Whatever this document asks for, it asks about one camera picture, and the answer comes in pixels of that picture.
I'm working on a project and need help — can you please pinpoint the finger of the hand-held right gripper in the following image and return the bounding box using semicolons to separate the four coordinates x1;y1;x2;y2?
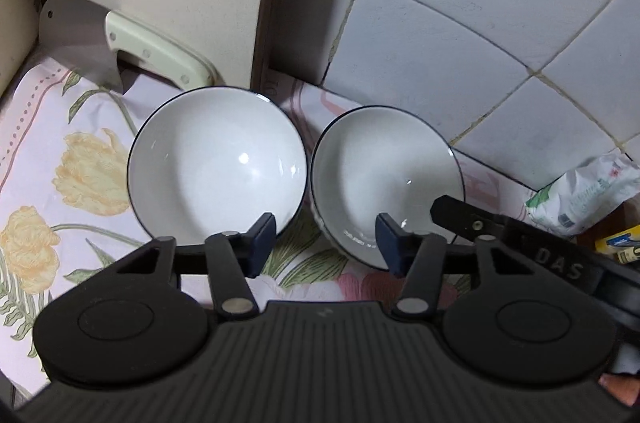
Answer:
431;196;508;249

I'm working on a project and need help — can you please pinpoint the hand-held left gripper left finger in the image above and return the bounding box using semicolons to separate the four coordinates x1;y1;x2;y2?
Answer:
117;212;277;319

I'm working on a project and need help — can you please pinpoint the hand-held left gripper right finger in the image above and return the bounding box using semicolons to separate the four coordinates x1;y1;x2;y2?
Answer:
375;212;531;318

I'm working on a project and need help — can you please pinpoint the white bowl dark rim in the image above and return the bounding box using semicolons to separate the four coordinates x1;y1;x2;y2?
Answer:
126;86;307;249
310;106;466;273

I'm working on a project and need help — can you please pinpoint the person's right hand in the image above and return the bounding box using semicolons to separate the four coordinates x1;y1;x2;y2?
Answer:
597;373;640;420

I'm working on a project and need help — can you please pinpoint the yellow seasoning container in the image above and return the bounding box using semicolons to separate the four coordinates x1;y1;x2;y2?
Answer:
595;230;640;265

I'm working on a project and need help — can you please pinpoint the printed white plastic packet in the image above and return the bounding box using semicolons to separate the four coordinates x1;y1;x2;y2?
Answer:
524;152;640;238

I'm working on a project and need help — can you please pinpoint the floral tablecloth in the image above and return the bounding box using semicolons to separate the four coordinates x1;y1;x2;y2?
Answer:
0;58;541;404

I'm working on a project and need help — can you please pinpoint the cleaver with cream handle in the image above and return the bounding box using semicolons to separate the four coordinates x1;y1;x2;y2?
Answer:
39;0;216;96

